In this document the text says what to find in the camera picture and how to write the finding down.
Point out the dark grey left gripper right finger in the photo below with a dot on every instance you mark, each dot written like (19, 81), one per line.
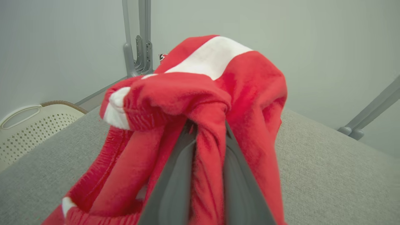
(243, 193)

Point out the grey curved metal tube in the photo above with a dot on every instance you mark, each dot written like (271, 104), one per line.
(127, 56)

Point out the white perforated laundry basket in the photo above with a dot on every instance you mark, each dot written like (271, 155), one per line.
(37, 131)

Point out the grey metal wall post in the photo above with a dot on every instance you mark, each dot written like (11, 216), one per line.
(145, 25)

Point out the grey metal floor rail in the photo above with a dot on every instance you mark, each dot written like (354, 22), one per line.
(100, 91)

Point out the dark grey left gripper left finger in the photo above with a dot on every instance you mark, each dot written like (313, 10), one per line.
(175, 187)

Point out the red shorts with white hem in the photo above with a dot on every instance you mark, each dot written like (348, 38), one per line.
(250, 93)

